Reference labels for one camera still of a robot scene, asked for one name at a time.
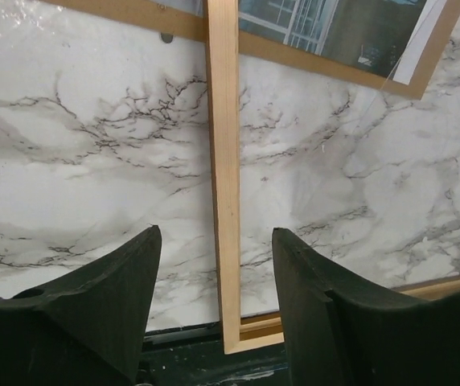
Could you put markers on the black mounting base rail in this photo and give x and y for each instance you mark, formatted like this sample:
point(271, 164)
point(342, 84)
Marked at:
point(194, 355)

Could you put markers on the brown fibreboard backing board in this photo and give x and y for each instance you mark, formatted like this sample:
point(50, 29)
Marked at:
point(157, 17)

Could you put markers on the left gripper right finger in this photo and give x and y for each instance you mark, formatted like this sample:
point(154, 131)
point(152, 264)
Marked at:
point(342, 329)

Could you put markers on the photo of white building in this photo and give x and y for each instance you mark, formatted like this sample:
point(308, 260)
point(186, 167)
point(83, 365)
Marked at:
point(382, 37)

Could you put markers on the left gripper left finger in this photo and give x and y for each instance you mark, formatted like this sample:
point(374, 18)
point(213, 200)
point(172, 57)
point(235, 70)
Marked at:
point(86, 327)

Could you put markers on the brown wooden picture frame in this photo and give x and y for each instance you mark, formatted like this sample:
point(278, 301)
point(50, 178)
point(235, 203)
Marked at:
point(224, 161)

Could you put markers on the clear acrylic sheet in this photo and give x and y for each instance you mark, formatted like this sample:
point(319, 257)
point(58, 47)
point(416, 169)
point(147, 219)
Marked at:
point(334, 181)

